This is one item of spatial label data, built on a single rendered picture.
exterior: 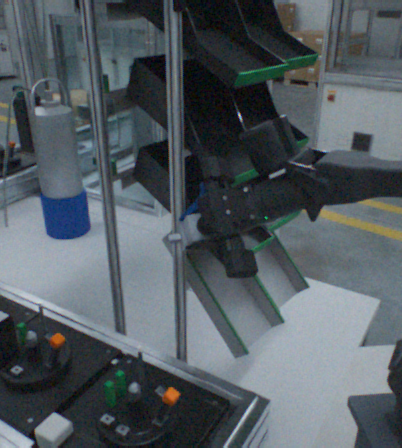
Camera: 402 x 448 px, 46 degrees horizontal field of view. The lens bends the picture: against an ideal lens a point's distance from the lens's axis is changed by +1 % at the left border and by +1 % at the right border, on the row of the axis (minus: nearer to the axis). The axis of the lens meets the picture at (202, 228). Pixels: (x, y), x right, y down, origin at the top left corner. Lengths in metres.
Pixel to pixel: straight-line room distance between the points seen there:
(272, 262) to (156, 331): 0.35
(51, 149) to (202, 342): 0.79
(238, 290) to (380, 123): 3.94
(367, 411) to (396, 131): 4.12
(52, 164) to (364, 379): 1.11
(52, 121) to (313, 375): 1.05
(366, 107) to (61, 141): 3.68
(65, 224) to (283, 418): 0.99
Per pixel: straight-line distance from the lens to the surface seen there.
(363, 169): 0.59
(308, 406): 1.08
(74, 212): 1.66
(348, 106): 4.93
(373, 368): 1.20
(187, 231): 0.73
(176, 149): 0.80
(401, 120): 4.77
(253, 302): 1.03
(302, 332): 1.25
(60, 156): 1.60
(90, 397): 0.94
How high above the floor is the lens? 1.64
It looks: 27 degrees down
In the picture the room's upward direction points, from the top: straight up
